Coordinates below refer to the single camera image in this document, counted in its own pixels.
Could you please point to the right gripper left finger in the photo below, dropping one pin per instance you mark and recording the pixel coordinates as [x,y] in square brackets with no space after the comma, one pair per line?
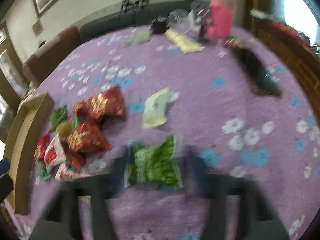
[118,176]

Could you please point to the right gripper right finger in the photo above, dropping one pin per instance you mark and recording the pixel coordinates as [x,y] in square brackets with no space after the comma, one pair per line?
[198,172]

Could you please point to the green pea snack packet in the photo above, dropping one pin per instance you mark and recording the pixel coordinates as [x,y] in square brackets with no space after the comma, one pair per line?
[154,164]

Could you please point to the dark red candy bag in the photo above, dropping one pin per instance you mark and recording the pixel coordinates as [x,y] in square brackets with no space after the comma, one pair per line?
[88,138]
[107,103]

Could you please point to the red white snack packet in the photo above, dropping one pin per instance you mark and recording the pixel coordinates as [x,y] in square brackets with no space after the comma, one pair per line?
[54,154]

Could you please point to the small red snack packet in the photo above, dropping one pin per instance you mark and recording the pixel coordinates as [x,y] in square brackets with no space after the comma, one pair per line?
[41,147]

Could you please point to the small green candy packet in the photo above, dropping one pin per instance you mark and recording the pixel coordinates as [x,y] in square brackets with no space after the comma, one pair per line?
[59,115]

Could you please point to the pale green snack packet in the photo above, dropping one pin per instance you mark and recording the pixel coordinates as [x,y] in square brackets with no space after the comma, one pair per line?
[155,108]

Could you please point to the purple floral tablecloth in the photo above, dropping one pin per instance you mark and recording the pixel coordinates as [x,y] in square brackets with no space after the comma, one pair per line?
[274,140]

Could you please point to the cardboard tray box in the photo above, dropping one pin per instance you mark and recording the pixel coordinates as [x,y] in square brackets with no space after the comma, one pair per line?
[20,147]

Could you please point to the black smartphone in case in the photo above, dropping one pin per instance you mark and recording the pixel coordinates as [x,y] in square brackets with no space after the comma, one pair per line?
[259,77]

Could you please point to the cream tube package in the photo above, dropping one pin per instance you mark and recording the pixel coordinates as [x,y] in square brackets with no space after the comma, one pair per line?
[183,42]

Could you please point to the brown armchair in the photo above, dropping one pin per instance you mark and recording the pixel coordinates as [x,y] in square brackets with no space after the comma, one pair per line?
[48,56]

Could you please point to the wooden glass door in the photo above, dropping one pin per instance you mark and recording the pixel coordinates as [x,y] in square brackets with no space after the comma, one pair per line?
[13,83]

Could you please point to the greenish booklet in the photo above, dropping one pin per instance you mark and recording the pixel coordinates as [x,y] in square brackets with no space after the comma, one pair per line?
[139,38]

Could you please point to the pink sleeved water bottle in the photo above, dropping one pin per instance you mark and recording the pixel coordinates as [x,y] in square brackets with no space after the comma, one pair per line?
[220,22]

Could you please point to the small black cup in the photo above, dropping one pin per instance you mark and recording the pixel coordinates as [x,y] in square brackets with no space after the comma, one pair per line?
[159,25]

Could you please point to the clear plastic cup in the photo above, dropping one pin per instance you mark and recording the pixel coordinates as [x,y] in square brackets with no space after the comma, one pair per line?
[179,20]

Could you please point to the black leather sofa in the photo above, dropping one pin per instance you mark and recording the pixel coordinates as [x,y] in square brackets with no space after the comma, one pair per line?
[130,18]

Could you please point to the black phone stand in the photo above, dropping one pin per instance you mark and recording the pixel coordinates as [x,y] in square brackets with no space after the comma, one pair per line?
[203,20]

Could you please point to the black clamps on sofa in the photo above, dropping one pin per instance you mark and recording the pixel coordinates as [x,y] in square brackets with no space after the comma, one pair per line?
[127,5]

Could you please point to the wooden cabinet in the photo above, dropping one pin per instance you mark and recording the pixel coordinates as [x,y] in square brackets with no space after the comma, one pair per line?
[301,60]

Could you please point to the small wall plaque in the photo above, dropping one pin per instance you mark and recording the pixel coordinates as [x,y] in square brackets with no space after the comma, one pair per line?
[37,28]

